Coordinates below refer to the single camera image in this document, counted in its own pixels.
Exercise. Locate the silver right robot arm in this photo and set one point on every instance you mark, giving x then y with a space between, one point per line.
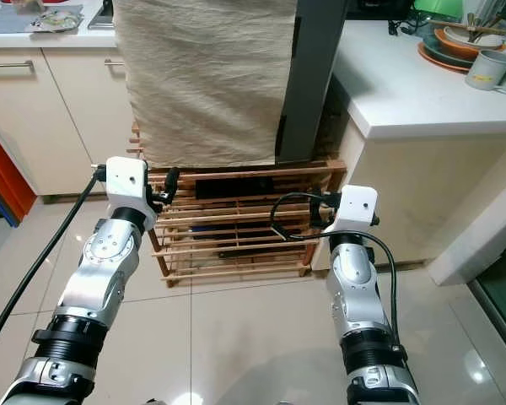
350 287

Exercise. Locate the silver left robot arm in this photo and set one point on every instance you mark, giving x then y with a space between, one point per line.
105 270

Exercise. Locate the grey fridge door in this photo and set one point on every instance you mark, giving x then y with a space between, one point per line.
312 76

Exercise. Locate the wooden wine rack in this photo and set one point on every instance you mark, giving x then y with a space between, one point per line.
236 173

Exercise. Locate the beige linen cloth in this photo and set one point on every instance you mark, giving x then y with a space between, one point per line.
202 76

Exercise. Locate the orange plate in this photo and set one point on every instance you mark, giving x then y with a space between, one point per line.
437 61

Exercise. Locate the dark teal plate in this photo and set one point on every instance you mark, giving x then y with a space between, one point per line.
434 49

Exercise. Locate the black plug adapter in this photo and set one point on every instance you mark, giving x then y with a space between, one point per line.
405 27

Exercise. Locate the orange bowl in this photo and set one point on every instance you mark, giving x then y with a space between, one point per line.
455 49

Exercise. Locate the grey mug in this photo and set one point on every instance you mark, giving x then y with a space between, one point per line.
487 72

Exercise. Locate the green plastic bowl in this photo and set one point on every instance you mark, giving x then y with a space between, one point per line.
438 8

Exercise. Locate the wooden chopstick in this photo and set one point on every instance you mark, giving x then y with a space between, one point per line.
476 29

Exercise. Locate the grey cloth mat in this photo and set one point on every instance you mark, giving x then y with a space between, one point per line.
4 21

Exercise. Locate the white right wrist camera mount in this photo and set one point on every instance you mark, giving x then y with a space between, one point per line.
358 207

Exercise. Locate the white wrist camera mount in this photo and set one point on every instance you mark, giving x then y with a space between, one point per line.
126 181
358 207

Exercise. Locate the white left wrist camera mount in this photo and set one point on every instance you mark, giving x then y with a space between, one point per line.
126 181

